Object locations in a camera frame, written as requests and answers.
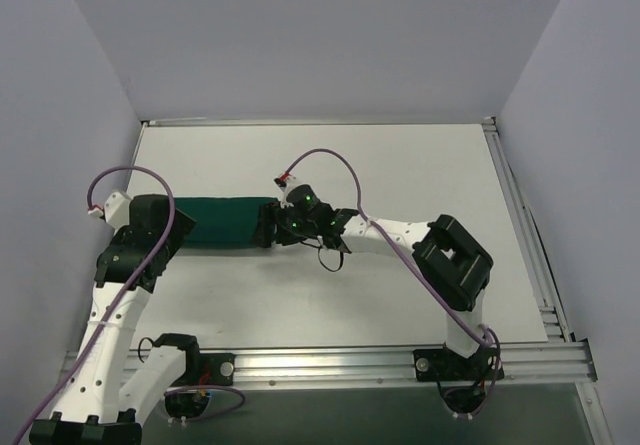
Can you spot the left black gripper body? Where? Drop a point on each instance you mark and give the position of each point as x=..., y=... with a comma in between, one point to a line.
x=181, y=221

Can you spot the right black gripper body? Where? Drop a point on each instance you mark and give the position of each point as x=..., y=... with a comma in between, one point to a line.
x=267, y=225

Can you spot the green surgical cloth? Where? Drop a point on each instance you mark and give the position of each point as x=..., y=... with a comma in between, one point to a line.
x=223, y=223

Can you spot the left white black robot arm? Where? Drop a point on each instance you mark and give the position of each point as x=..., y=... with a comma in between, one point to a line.
x=97, y=404

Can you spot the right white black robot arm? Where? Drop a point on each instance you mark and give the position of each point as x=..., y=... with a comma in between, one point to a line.
x=442, y=255

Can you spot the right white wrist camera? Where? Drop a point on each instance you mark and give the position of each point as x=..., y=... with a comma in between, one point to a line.
x=286, y=184

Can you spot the back aluminium rail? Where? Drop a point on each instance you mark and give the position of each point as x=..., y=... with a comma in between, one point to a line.
x=319, y=121

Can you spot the aluminium rail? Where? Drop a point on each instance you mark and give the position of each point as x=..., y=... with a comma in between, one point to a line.
x=532, y=249
x=393, y=367
x=319, y=121

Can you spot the right aluminium rail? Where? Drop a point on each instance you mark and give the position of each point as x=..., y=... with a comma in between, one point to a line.
x=532, y=249

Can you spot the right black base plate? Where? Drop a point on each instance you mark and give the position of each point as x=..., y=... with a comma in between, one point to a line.
x=441, y=364

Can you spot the front aluminium rail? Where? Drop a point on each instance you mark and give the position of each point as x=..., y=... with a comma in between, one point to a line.
x=393, y=367

